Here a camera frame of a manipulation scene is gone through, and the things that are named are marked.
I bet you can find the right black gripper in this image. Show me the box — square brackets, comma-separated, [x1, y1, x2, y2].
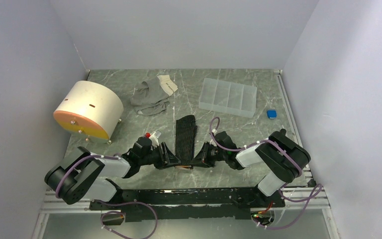
[190, 141, 227, 168]

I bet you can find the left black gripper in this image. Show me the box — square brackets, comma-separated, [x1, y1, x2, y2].
[139, 142, 181, 170]

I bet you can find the black striped underwear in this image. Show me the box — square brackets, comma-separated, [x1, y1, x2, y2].
[175, 115, 198, 170]

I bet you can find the grey underwear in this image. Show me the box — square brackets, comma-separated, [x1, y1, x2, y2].
[130, 75, 178, 116]

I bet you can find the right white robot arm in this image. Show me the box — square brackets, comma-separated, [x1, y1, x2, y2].
[191, 129, 311, 207]

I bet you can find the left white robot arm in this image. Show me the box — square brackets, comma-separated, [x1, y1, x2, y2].
[44, 137, 181, 209]

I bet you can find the clear plastic organizer box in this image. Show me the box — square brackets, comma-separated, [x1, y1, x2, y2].
[198, 78, 257, 118]

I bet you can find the blue small block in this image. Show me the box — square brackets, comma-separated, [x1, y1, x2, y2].
[266, 110, 277, 119]

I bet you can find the cream cylindrical drum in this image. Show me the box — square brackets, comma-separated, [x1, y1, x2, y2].
[53, 81, 124, 143]

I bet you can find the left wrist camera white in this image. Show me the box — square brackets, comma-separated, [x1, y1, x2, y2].
[145, 130, 162, 147]

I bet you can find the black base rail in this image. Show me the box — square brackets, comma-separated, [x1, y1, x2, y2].
[89, 187, 285, 222]

